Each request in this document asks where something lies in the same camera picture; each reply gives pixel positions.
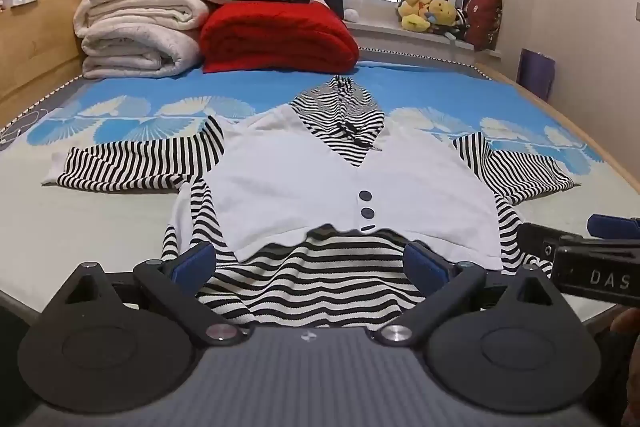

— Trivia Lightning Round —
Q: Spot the purple bag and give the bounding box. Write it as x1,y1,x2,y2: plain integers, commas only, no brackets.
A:
516,48,556,102

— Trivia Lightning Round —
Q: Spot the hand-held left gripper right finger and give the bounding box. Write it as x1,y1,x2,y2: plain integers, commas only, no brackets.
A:
375,241,582,349

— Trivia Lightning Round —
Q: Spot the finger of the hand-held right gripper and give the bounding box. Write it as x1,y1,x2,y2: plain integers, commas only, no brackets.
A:
586,213,640,239
517,223,593,279

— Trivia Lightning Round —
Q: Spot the red folded blanket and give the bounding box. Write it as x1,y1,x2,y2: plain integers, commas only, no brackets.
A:
199,2,361,75

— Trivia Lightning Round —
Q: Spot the striped hooded top white vest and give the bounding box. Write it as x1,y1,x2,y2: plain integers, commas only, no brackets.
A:
42,75,576,329

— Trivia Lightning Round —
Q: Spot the cream folded blanket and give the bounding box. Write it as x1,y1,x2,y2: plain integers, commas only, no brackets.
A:
73,0,211,80

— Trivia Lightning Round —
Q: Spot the dark red cushion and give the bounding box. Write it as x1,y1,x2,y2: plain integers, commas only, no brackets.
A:
465,0,504,52

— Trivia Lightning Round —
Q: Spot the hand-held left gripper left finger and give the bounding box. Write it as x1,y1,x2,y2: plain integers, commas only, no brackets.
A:
45,241,252,349

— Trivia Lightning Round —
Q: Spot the black white plush toy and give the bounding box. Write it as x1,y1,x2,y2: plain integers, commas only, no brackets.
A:
449,7,472,42

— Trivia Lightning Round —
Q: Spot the yellow plush toy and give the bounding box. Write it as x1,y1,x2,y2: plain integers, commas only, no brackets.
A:
427,0,459,28
398,0,433,32

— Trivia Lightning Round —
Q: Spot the wooden bed frame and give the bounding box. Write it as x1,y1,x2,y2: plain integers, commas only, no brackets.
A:
470,59,640,180

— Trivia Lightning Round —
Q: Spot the person's right hand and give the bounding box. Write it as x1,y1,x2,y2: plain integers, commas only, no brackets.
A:
612,307,640,340

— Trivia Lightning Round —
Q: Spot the wooden headboard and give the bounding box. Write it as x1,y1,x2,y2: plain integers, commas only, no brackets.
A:
0,0,120,132

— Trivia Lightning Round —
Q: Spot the blue white patterned bed sheet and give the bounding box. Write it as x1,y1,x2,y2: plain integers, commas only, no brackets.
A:
0,58,640,325

